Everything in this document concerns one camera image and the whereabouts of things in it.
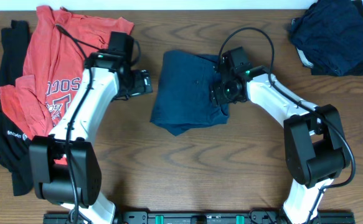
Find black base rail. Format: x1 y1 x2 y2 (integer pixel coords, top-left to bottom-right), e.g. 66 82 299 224
43 210 356 224

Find folded navy garment pile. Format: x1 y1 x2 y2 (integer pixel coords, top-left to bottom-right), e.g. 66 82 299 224
288 0 363 77

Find red printed t-shirt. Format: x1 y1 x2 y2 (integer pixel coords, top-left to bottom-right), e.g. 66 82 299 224
0 6 134 139

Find navy blue denim shorts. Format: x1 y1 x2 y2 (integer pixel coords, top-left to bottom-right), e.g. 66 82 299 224
150 50 229 136

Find black t-shirt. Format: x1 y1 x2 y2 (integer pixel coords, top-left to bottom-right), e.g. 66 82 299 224
0 20 33 196

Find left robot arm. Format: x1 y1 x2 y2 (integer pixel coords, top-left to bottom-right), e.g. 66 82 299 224
29 32 153 223

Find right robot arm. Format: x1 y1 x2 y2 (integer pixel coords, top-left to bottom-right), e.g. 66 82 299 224
210 47 352 223

